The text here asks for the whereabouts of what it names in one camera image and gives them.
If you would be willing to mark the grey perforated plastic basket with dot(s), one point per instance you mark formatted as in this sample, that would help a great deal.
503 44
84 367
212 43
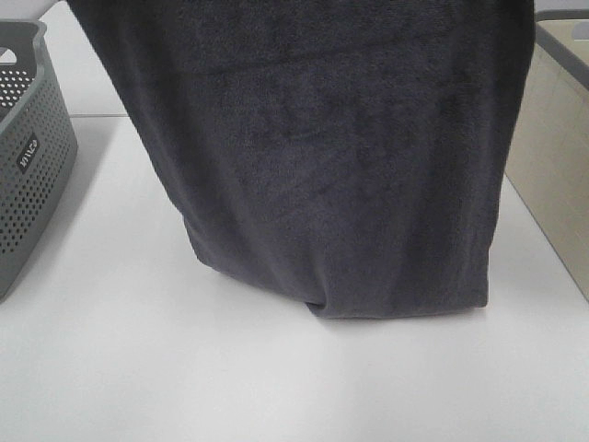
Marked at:
38 144

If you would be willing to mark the beige basket with grey rim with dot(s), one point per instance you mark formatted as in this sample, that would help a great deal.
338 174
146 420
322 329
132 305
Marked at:
548 161

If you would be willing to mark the dark grey towel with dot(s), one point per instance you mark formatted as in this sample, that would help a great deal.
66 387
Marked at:
345 154

